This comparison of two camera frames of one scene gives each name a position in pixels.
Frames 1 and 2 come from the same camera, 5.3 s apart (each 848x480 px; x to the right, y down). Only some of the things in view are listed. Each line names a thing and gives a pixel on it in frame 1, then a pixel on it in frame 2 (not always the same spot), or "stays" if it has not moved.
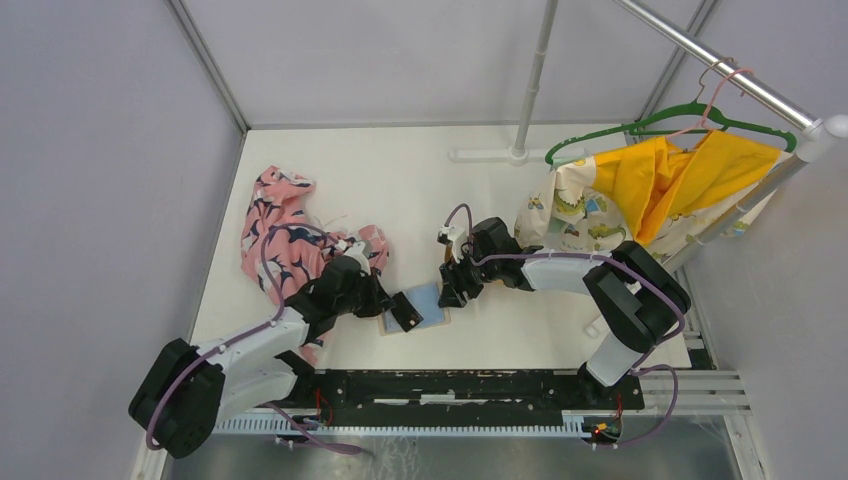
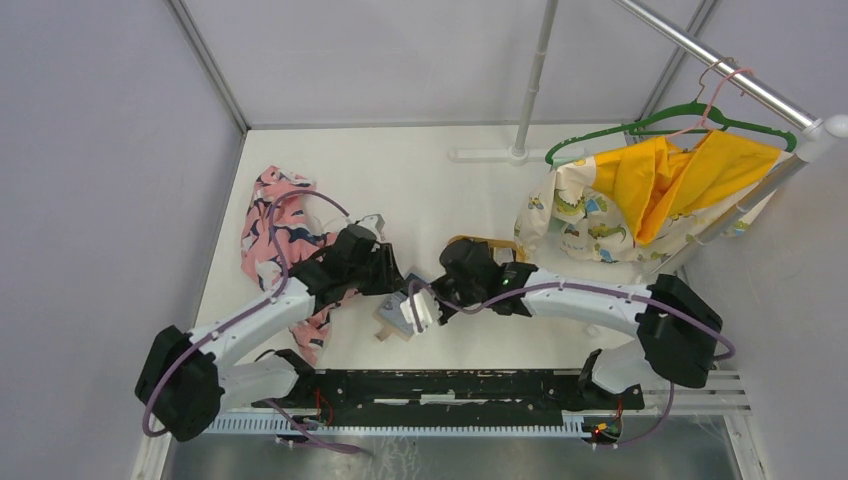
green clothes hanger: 638,127 stays
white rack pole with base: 518,154 stays
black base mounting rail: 458,399 stays
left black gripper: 379,299 → 390,280
